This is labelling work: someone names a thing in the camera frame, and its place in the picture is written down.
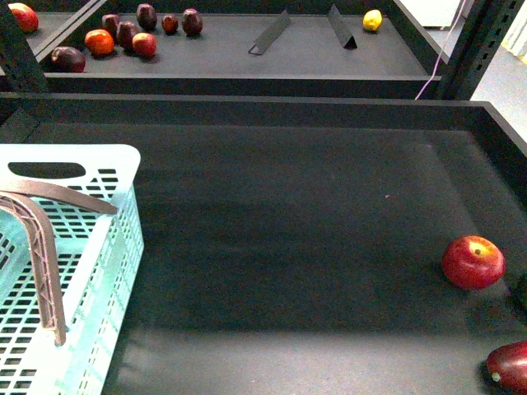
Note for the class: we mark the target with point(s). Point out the dark red apple middle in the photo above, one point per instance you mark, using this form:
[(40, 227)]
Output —
[(125, 32)]

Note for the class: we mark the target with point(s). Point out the yellow lemon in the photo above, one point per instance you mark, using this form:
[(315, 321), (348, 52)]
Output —
[(372, 20)]

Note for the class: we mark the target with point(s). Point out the red yellow apple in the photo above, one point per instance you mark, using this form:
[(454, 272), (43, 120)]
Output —
[(472, 262)]

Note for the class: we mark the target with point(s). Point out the orange tangerine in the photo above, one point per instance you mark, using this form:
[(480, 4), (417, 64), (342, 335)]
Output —
[(99, 42)]

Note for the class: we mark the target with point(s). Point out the black divider wedge right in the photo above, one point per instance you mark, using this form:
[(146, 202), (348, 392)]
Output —
[(341, 30)]

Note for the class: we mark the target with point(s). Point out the red apple far left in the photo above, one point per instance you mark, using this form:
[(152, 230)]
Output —
[(26, 17)]

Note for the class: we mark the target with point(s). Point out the dark red apple front-left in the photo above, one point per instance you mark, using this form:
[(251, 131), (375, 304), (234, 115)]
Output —
[(68, 59)]

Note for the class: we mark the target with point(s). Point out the dark red apple top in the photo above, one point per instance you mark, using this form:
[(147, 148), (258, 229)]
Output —
[(146, 16)]

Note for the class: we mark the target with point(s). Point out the black metal shelf post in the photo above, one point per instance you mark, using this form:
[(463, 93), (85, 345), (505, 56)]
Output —
[(18, 62)]

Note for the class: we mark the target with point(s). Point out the dark purple eggplant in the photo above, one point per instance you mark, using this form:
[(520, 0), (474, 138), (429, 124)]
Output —
[(507, 366)]

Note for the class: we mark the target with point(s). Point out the small dark red apple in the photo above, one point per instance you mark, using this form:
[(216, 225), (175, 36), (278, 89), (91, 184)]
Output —
[(169, 24)]

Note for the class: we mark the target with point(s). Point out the light blue plastic basket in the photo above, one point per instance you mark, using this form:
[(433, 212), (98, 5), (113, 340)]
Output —
[(71, 244)]

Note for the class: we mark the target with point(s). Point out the black divider wedge left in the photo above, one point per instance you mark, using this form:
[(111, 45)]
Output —
[(265, 40)]

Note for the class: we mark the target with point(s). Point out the black divider wedge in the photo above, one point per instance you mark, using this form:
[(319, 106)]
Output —
[(265, 40), (341, 30)]

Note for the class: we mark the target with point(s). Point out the dark red apple back-left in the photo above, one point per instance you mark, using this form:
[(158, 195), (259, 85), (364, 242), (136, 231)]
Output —
[(110, 23)]

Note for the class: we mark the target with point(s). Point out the dark red apple right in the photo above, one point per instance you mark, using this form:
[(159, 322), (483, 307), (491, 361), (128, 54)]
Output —
[(192, 22)]

